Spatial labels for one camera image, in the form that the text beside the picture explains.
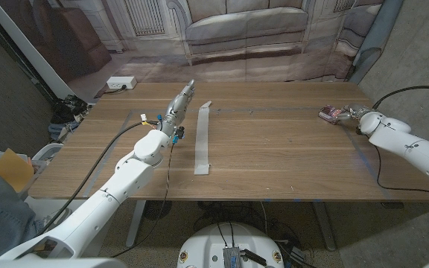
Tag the yellow paper envelope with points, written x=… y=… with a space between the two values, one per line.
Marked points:
x=9 y=169

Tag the white power strip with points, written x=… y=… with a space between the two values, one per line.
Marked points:
x=121 y=82

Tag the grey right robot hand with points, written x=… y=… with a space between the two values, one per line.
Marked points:
x=354 y=112

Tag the white table leg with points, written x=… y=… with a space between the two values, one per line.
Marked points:
x=325 y=227
x=135 y=223

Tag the grey finned electronics box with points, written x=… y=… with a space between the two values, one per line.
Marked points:
x=231 y=257

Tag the white plastic bin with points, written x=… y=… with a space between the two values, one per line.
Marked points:
x=48 y=152

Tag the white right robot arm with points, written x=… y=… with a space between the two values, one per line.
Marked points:
x=415 y=152

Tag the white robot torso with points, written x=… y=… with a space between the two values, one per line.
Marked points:
x=207 y=245

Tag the black round fan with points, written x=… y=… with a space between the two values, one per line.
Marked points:
x=157 y=210

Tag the small power adapter box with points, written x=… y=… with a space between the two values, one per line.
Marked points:
x=296 y=256

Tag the purple Jell-O box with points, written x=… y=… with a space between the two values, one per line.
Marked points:
x=330 y=112

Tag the blue grey cloth bundle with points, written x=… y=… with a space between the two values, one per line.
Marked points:
x=60 y=130

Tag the blue grey rolled fabric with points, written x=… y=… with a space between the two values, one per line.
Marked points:
x=376 y=33

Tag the white bandage strip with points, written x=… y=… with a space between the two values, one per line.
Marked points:
x=202 y=141

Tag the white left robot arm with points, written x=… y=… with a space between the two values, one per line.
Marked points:
x=125 y=182

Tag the printed sofa room backdrop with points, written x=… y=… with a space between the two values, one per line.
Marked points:
x=237 y=37

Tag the white slanted beam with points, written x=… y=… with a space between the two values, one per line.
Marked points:
x=32 y=48

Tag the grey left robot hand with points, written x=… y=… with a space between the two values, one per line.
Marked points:
x=177 y=109

